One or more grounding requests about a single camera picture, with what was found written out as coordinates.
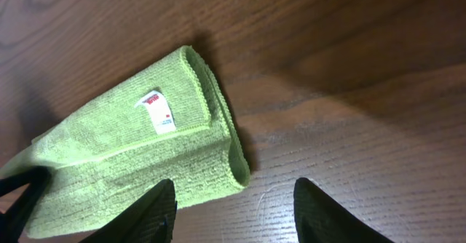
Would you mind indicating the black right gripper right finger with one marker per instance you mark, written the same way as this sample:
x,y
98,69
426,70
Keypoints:
x,y
320,219

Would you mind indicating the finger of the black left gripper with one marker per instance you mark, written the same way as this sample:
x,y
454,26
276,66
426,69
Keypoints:
x,y
13,221

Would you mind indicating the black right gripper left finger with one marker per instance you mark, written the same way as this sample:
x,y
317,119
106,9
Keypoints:
x,y
150,219

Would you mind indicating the light green microfiber cloth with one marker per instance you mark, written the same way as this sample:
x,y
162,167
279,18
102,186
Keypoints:
x,y
169,121

